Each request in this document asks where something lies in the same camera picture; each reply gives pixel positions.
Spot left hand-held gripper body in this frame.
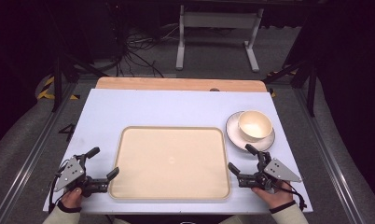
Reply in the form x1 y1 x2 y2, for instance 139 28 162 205
53 154 110 198

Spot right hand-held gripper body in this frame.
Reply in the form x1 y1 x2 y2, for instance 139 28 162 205
237 151 302 191

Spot cream plate with dark rim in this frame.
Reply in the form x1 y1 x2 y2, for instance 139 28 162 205
225 110 276 153

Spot cream ceramic bowl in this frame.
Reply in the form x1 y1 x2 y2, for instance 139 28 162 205
237 109 273 143

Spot beige plastic tray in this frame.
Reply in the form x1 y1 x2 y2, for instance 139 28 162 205
108 125 232 201

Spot person's left hand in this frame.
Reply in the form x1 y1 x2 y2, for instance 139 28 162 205
60 187 84 210

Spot person's right hand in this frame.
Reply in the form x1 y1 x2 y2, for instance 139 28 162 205
251 181 296 210

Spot yellow black floor tape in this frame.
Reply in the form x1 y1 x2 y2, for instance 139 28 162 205
35 76 81 101
267 69 299 98

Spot white table mat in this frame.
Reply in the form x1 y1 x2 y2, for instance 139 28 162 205
43 88 314 216

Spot black tripod stand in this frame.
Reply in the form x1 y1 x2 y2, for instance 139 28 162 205
262 55 321 119
50 50 109 114

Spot wooden table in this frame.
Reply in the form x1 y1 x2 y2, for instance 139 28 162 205
95 77 268 93

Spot white metal stand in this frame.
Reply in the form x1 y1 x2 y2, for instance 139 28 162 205
174 4 265 74

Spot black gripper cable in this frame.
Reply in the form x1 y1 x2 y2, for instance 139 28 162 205
282 180 308 212
48 160 70 214

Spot aluminium floor rail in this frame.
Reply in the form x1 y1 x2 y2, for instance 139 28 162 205
292 87 366 224
0 81 79 224

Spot bundle of black floor cables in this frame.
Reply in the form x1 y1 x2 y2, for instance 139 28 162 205
91 23 184 78

